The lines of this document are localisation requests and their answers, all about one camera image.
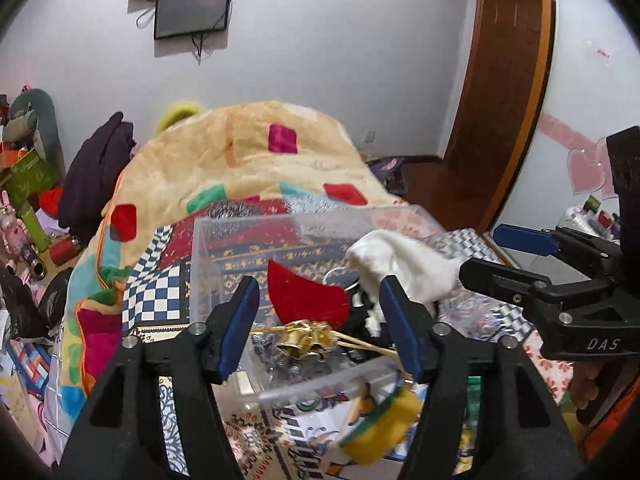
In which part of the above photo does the clear plastic storage box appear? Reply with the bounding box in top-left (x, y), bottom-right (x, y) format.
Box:
top-left (190, 204), bottom-right (451, 413)

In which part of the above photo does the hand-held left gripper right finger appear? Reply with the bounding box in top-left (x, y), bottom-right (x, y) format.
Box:
top-left (377, 276), bottom-right (586, 480)

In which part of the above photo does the person's right hand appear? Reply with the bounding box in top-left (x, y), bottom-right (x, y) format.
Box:
top-left (569, 359), bottom-right (607, 412)

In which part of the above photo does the green cylinder bottle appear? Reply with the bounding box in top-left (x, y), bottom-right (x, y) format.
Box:
top-left (20, 204), bottom-right (51, 252)

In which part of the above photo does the white cloth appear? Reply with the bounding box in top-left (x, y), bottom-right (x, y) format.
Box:
top-left (345, 229), bottom-right (467, 307)

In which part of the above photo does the grey green plush toy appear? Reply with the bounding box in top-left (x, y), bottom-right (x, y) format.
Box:
top-left (7, 88), bottom-right (66, 173)

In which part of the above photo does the red felt piece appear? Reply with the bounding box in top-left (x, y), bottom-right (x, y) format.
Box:
top-left (267, 259), bottom-right (351, 324)

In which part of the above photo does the checkered patterned quilt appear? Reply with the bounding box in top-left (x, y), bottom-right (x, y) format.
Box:
top-left (121, 199), bottom-right (301, 346)

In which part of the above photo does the yellow green fluffy toy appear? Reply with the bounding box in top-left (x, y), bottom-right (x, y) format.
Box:
top-left (154, 101), bottom-right (206, 134)

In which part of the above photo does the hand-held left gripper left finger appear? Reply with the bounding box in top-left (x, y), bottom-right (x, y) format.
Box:
top-left (52, 275), bottom-right (261, 480)

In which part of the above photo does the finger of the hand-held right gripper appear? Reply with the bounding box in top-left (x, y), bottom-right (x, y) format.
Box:
top-left (492, 223), bottom-right (622, 267)
top-left (458, 257), bottom-right (620, 319)

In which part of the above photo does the pink heart wall decoration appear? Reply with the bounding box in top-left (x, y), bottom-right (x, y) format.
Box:
top-left (539, 112), bottom-right (622, 197)

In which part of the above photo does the small black wall screen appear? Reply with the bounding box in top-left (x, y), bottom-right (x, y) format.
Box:
top-left (153, 0), bottom-right (234, 40)

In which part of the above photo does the gold bell ornament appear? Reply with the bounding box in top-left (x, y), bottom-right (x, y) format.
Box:
top-left (250, 319), bottom-right (401, 362)

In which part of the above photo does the red cloth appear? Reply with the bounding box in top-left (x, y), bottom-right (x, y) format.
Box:
top-left (39, 185), bottom-right (66, 217)

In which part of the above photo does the dark purple clothing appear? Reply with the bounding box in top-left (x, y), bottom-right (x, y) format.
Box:
top-left (57, 112), bottom-right (137, 247)

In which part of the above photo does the beige patchwork blanket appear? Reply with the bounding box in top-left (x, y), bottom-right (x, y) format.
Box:
top-left (61, 100), bottom-right (417, 443)

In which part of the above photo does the red cylinder cup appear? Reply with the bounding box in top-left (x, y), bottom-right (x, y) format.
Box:
top-left (51, 239), bottom-right (79, 267)

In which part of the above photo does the brown wooden door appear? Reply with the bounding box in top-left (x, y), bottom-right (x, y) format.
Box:
top-left (400, 0), bottom-right (557, 241)

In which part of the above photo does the yellow green sponge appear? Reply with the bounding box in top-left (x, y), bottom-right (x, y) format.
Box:
top-left (339, 384), bottom-right (422, 464)

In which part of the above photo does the silver checked cloth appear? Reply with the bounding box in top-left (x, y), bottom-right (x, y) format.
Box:
top-left (432, 226), bottom-right (533, 356)

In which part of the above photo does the pink bunny toy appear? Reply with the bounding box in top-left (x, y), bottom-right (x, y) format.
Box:
top-left (0, 190), bottom-right (29, 262)

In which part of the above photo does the black plastic bag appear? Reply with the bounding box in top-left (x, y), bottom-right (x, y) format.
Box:
top-left (0, 266), bottom-right (75, 342)

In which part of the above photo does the green cardboard box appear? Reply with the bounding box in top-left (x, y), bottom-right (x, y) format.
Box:
top-left (0, 149), bottom-right (64, 207)

